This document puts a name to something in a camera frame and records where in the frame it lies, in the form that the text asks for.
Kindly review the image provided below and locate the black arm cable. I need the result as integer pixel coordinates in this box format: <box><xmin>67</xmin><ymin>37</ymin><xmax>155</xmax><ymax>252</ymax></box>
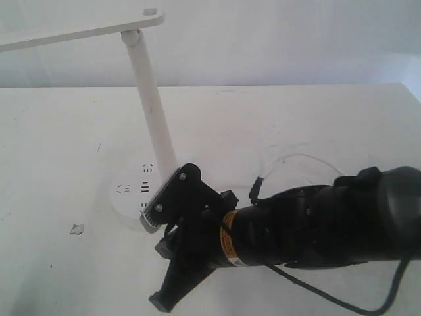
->
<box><xmin>248</xmin><ymin>175</ymin><xmax>409</xmax><ymax>316</ymax></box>

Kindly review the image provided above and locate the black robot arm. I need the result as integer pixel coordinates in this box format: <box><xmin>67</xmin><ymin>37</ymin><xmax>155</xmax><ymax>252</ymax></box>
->
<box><xmin>141</xmin><ymin>163</ymin><xmax>420</xmax><ymax>312</ymax></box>

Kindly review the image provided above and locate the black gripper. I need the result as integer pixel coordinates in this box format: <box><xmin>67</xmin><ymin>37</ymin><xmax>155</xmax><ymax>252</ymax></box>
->
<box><xmin>140</xmin><ymin>163</ymin><xmax>332</xmax><ymax>303</ymax></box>

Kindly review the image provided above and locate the torn tape scrap on table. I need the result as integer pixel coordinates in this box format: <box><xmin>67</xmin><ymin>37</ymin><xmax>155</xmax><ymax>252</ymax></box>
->
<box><xmin>69</xmin><ymin>223</ymin><xmax>85</xmax><ymax>236</ymax></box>

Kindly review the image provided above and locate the white desk lamp with sockets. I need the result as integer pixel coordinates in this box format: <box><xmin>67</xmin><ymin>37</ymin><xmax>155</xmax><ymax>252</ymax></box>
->
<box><xmin>1</xmin><ymin>7</ymin><xmax>178</xmax><ymax>234</ymax></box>

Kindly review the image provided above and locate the white power cable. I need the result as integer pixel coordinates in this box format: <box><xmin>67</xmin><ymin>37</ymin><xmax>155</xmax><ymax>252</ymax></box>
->
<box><xmin>259</xmin><ymin>153</ymin><xmax>346</xmax><ymax>180</ymax></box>

